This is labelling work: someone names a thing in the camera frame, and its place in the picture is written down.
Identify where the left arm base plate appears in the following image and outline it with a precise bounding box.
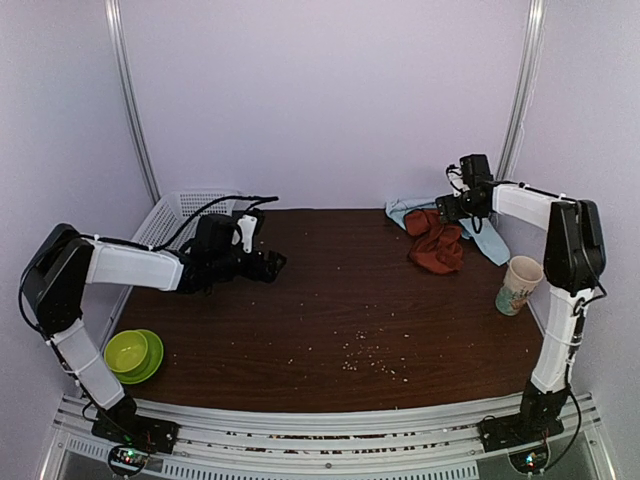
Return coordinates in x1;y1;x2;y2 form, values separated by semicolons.
91;413;179;454

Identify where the right aluminium corner post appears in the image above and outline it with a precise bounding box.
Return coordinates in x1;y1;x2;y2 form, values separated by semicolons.
496;0;547;180

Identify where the left round circuit board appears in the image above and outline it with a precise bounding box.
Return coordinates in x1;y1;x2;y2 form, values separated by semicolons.
107;445;150;476

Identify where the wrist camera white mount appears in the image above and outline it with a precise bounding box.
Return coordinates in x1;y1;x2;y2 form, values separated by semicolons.
232;209;264;254
445;164;467;196

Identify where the aluminium corner post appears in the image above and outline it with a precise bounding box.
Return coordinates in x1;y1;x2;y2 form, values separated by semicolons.
496;0;547;180
104;0;161;203

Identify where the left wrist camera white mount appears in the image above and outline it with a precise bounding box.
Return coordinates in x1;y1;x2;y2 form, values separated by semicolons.
232;209;264;254

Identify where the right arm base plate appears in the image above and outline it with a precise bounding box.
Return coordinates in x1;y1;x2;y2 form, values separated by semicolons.
477;414;564;452

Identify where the aluminium front rail frame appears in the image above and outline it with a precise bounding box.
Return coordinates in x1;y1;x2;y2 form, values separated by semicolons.
36;394;621;479

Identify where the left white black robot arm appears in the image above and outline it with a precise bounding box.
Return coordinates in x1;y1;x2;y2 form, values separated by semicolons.
18;210;287;444

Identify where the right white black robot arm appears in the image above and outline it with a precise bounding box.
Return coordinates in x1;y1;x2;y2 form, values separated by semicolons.
436;154;606;442

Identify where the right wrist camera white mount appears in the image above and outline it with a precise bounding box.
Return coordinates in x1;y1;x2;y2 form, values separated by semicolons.
445;164;467;196

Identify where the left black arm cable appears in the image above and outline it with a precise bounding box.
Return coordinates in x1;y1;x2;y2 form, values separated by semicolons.
149;195;280;251

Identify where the green plate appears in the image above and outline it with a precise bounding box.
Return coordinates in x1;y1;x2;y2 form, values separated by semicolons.
112;329;164;385

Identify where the right round circuit board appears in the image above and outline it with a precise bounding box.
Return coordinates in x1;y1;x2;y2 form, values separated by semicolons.
509;447;550;475

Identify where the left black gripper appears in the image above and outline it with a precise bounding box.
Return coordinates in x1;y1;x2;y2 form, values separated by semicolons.
210;248;286;283

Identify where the green bowl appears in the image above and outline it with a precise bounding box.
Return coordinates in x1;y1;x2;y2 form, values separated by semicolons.
104;330;149;374

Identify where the light blue towel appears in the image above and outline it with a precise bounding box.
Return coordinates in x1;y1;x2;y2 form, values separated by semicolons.
385;197;511;266

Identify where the left aluminium corner post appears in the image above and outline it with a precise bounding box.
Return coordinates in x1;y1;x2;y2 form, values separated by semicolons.
104;0;161;203

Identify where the rust brown towel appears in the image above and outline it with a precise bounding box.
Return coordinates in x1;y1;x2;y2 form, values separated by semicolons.
404;209;463;275

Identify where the patterned paper cup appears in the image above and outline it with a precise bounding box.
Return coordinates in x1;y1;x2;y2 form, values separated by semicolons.
495;255;544;316

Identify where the white perforated plastic basket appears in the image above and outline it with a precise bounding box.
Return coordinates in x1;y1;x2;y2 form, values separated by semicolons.
99;188;241;350

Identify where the round circuit board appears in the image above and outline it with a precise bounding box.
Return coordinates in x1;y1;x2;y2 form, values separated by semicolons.
509;447;550;475
107;445;150;476

